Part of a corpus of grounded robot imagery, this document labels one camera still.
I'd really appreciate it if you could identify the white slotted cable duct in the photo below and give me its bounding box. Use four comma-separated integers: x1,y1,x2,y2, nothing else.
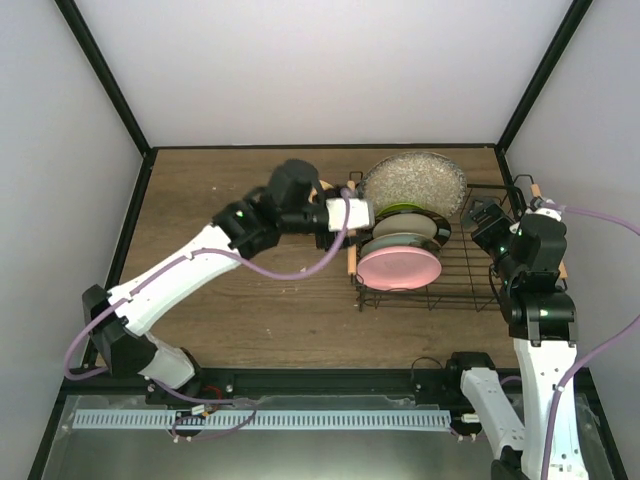
72,409,451,432

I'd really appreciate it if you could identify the pink plate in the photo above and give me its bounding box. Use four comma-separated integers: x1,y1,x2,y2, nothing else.
356,246,442,291

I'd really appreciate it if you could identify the light teal plate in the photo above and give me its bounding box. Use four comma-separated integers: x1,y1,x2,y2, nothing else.
360,232,428,257

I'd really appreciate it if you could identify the green plate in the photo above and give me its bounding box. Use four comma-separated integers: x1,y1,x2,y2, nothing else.
376,202,425,218

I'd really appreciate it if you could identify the speckled grey large plate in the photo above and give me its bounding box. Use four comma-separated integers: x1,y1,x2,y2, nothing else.
358,151,467,218

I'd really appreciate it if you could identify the orange plate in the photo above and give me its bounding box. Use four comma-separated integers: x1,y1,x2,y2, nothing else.
308,180,334,203

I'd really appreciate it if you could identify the right wooden rack handle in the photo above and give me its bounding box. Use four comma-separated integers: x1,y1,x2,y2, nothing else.
530,183,568,280

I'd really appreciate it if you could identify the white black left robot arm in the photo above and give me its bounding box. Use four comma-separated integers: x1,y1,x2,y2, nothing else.
82,159,352,404

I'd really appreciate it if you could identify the wooden rack handle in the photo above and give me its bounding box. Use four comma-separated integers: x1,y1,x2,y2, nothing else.
530,183,568,280
347,180,357,276

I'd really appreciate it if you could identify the left wooden rack handle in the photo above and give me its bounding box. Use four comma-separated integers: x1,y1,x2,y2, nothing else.
347,180,357,276

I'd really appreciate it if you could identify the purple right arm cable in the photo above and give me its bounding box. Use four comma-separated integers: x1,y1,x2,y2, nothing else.
537,199,640,480

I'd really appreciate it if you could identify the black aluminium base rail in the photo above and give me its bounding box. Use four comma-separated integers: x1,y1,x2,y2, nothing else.
59,367,596,406

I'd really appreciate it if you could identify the black cage frame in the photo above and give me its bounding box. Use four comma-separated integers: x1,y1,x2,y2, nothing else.
28,1,627,480

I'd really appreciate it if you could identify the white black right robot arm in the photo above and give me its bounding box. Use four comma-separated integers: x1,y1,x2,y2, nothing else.
444,198,589,479

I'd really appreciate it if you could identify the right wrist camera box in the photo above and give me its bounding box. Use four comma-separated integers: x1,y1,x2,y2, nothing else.
528,196,563,222

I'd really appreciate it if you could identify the black wire dish rack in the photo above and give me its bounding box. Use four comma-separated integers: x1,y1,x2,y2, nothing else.
348,171,536,312

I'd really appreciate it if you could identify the glossy black plate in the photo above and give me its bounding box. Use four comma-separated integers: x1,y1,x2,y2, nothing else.
360,210,451,255

